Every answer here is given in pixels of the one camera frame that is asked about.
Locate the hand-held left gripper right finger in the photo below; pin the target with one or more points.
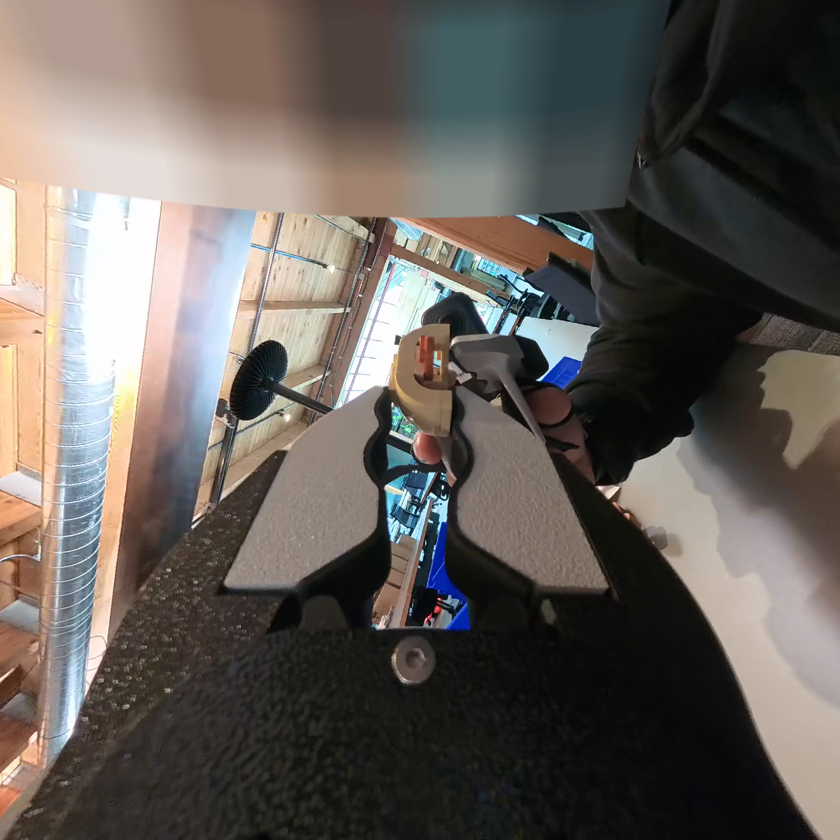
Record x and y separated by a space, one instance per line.
525 512

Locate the silver spiral duct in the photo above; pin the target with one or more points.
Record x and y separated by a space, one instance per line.
75 459

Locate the black round ceiling lamp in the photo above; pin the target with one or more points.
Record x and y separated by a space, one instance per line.
259 380

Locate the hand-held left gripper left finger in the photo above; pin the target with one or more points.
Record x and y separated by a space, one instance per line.
308 512

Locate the tan curved brick assembly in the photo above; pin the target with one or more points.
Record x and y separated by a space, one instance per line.
420 400

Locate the wooden post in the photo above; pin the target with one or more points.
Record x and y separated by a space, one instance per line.
184 367

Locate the person's right forearm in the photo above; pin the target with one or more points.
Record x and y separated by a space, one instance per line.
643 394

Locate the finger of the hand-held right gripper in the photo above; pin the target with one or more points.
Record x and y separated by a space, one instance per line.
525 410
485 354

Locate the person's right hand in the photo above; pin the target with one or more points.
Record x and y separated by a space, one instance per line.
558 420

